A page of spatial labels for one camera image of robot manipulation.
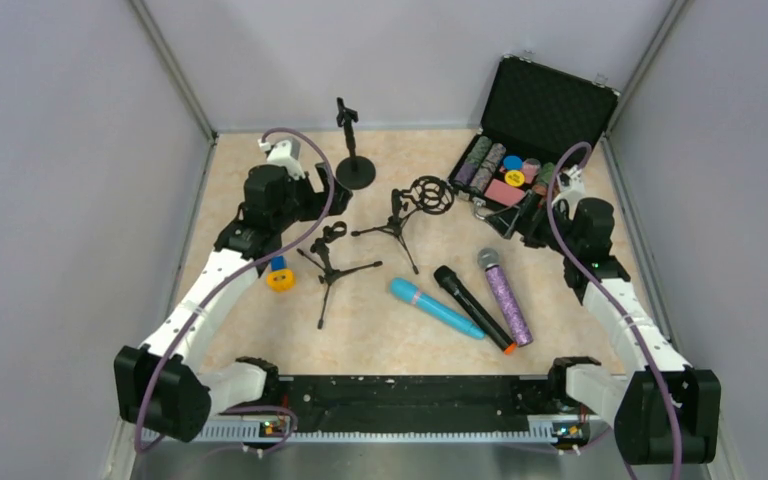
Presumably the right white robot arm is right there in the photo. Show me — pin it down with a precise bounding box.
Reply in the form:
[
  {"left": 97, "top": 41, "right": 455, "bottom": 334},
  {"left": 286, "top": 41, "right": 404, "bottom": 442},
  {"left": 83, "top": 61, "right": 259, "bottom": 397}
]
[{"left": 483, "top": 197, "right": 721, "bottom": 465}]

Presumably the purple glitter microphone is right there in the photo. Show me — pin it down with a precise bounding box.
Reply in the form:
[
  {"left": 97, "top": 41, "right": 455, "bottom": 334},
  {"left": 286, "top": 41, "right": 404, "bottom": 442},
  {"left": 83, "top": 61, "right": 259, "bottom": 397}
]
[{"left": 477, "top": 247, "right": 534, "bottom": 347}]

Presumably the light blue microphone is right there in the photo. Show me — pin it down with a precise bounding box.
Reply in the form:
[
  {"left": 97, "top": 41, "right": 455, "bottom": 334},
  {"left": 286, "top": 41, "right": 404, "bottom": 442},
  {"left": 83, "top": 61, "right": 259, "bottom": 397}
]
[{"left": 389, "top": 277, "right": 485, "bottom": 339}]

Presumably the black tripod clip stand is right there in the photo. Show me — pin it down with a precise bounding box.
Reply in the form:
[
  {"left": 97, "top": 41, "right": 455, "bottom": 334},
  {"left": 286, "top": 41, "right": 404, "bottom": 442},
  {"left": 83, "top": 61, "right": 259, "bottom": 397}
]
[{"left": 296, "top": 221, "right": 383, "bottom": 330}]

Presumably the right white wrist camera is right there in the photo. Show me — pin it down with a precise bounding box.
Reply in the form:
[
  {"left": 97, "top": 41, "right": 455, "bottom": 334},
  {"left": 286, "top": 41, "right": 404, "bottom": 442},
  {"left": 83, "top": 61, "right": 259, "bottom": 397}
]
[{"left": 551, "top": 166, "right": 586, "bottom": 209}]

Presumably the black round-base mic stand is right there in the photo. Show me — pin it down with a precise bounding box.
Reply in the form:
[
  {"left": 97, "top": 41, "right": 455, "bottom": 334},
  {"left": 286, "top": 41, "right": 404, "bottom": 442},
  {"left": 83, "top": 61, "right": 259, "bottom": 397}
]
[{"left": 336, "top": 97, "right": 376, "bottom": 190}]

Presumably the purple cable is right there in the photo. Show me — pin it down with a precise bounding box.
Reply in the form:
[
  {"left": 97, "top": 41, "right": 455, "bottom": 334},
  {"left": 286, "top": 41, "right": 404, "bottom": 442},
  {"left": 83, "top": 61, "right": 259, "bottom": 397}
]
[
  {"left": 133, "top": 127, "right": 336, "bottom": 455},
  {"left": 546, "top": 141, "right": 685, "bottom": 480}
]

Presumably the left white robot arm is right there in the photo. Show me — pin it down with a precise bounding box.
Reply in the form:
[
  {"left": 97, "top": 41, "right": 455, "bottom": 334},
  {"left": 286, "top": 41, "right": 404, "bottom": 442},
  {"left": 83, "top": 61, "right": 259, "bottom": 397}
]
[{"left": 114, "top": 162, "right": 352, "bottom": 442}]

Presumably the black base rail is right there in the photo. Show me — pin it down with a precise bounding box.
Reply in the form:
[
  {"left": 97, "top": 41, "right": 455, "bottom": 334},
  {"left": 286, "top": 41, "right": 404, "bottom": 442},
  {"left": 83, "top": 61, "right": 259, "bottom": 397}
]
[{"left": 138, "top": 374, "right": 617, "bottom": 455}]

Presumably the yellow and blue toy block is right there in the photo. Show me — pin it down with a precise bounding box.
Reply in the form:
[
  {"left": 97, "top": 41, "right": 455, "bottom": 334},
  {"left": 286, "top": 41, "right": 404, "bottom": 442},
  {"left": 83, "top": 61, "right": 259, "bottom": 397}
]
[{"left": 266, "top": 255, "right": 296, "bottom": 293}]

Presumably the black microphone orange end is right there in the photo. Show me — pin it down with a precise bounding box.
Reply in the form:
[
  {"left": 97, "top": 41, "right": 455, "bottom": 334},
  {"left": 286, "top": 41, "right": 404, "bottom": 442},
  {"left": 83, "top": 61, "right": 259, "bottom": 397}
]
[{"left": 433, "top": 265, "right": 517, "bottom": 355}]

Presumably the black poker chip case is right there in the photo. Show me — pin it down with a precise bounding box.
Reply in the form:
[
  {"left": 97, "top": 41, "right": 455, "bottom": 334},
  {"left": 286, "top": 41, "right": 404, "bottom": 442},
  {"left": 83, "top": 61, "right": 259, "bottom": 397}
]
[{"left": 448, "top": 55, "right": 620, "bottom": 208}]

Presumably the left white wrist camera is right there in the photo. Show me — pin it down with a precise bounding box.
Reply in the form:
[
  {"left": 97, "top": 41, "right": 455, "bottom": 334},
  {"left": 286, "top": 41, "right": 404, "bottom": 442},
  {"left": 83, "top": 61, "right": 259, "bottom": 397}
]
[{"left": 267, "top": 137, "right": 305, "bottom": 180}]

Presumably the tripod stand with shock mount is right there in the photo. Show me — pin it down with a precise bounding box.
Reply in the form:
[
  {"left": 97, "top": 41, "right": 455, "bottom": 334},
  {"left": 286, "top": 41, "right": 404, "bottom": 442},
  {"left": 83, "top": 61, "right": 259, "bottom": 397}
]
[{"left": 351, "top": 175, "right": 455, "bottom": 275}]

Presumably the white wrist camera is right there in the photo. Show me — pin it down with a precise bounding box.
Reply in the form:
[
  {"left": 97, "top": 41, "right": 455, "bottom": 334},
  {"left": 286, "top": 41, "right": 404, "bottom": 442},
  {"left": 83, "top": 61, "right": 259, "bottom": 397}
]
[
  {"left": 267, "top": 137, "right": 305, "bottom": 180},
  {"left": 551, "top": 166, "right": 586, "bottom": 209}
]

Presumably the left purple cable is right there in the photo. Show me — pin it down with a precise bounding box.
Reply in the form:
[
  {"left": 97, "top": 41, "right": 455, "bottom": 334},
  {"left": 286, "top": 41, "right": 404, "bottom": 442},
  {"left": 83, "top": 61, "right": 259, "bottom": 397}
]
[{"left": 133, "top": 127, "right": 336, "bottom": 455}]

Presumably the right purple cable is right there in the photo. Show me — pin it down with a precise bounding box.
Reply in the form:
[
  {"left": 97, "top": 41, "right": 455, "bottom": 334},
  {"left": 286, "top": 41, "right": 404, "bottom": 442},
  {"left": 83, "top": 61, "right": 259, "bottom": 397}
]
[{"left": 546, "top": 141, "right": 685, "bottom": 480}]

